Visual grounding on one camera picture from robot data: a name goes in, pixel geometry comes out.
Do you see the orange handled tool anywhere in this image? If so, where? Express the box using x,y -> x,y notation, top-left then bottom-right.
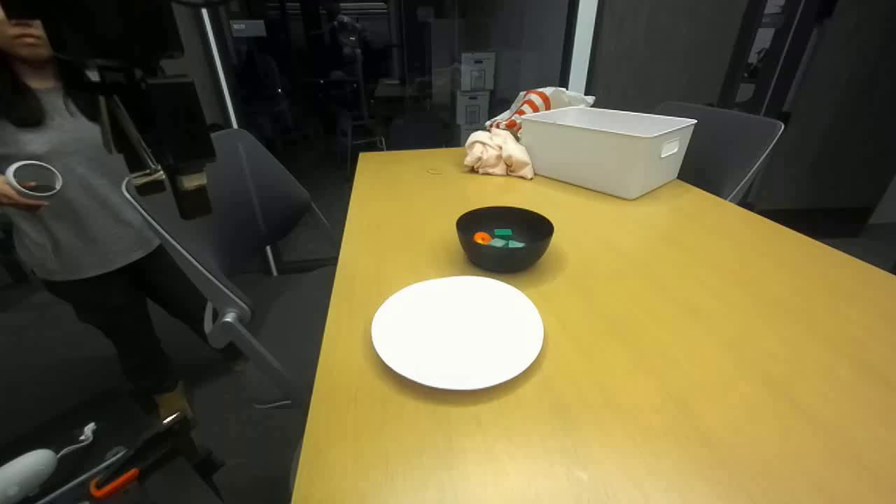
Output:
86,443 -> 186,504

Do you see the grey office chair near table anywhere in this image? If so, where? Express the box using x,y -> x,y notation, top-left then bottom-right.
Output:
124,128 -> 335,403

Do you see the white round plate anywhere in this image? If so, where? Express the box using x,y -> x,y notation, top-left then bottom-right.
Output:
369,275 -> 545,392

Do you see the person in grey shirt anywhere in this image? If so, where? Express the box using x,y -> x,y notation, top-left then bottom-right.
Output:
0,10 -> 208,416

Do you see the red white striped cloth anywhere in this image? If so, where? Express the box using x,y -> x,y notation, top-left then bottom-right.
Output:
488,87 -> 594,133

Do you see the white ring controller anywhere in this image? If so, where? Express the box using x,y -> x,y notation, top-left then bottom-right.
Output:
2,160 -> 64,199

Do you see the white plastic bin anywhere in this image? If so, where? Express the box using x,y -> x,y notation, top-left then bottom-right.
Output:
520,107 -> 697,199

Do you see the grey chair behind bin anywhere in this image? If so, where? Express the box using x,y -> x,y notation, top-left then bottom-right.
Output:
659,101 -> 783,200

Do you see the black bowl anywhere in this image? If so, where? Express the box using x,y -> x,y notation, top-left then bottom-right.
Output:
456,203 -> 555,272

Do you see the pink white crumpled cloth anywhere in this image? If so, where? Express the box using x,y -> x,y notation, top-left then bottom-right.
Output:
464,128 -> 534,178

